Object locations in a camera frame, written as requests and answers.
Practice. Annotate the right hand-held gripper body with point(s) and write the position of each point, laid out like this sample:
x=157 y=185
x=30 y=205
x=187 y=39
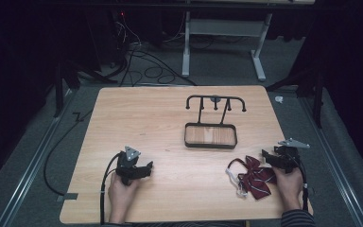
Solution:
x=288 y=157

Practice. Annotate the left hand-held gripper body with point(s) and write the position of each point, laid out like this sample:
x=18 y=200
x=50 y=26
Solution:
x=126 y=167

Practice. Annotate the dark red striped bow tie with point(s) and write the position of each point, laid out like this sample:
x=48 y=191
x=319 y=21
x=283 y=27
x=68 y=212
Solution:
x=256 y=179

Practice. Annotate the person's left hand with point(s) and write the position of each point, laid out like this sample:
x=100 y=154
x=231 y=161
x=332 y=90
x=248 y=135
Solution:
x=121 y=190

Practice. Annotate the person's right hand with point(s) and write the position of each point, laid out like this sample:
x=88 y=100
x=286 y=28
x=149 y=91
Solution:
x=288 y=184

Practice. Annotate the white crumpled paper scrap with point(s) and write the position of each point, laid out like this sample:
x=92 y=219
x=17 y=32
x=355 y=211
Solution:
x=279 y=99

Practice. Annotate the black metal hook rack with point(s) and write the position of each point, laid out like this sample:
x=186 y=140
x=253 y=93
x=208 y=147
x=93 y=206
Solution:
x=211 y=137

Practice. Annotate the grey tape piece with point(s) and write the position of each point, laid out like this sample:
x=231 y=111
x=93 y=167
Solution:
x=66 y=197

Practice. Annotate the black metal stand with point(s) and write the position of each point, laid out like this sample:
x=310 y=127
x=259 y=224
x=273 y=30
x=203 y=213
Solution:
x=63 y=82
x=315 y=91

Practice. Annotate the metal floor rail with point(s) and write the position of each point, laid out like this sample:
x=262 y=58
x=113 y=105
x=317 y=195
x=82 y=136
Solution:
x=28 y=164
x=334 y=157

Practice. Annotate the white metal desk frame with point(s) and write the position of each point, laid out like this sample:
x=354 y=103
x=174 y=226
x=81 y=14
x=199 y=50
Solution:
x=223 y=28

